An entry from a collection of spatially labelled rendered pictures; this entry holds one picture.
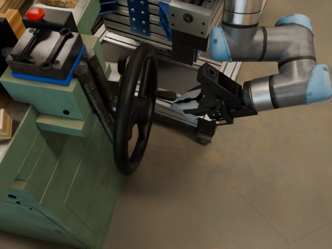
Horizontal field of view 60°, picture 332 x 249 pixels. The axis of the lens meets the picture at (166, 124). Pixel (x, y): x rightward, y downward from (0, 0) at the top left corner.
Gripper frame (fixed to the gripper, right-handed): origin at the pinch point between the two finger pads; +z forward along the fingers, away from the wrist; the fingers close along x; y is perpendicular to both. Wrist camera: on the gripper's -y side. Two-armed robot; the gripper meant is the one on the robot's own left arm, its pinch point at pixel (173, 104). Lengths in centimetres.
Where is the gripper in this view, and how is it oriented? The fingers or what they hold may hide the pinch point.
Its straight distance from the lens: 74.7
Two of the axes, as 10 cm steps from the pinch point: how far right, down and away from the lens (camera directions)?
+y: 5.0, 5.5, 6.8
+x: 2.0, -8.3, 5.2
